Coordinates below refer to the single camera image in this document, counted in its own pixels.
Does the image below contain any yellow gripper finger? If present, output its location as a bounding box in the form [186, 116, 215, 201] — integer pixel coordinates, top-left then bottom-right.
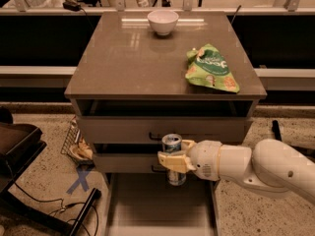
[157, 150, 196, 173]
[181, 140, 196, 150]

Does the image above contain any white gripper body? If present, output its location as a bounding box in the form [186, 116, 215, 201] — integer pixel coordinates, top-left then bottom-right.
[188, 141, 222, 181]

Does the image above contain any red bull can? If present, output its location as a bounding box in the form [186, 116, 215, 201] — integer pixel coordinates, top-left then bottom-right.
[161, 134, 186, 187]

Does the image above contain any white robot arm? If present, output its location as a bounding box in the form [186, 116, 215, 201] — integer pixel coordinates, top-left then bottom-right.
[157, 139, 315, 204]

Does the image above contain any open bottom drawer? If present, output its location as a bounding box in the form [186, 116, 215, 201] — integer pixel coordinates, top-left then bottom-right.
[102, 173, 221, 236]

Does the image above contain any grey drawer cabinet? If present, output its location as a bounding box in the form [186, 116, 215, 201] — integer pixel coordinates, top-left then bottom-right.
[64, 10, 268, 236]

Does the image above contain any green chip bag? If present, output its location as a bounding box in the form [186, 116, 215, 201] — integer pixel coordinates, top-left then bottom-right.
[185, 44, 239, 93]

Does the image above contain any blue tape cross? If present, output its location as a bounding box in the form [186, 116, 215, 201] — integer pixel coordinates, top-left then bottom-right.
[66, 165, 94, 195]

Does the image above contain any black stand leg right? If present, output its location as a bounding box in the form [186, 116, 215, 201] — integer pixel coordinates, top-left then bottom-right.
[272, 120, 315, 157]

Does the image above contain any white ceramic bowl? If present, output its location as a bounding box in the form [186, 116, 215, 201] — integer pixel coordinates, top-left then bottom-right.
[148, 10, 179, 35]

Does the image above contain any black power adapter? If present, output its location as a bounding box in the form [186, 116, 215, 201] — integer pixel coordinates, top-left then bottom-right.
[63, 1, 81, 12]

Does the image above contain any top drawer with handle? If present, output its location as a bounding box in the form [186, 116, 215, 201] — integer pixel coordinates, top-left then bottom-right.
[77, 100, 252, 144]

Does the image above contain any drawer with handle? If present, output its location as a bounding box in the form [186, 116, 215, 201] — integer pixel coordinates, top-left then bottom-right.
[77, 100, 252, 144]
[93, 145, 166, 173]

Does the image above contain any middle drawer with handle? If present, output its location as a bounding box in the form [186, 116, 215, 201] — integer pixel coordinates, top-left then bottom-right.
[93, 145, 166, 173]

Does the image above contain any wire basket with items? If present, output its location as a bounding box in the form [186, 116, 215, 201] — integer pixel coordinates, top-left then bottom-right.
[61, 117, 93, 165]

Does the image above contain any black cable on floor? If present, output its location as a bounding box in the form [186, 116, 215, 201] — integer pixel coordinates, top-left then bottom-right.
[13, 180, 100, 236]

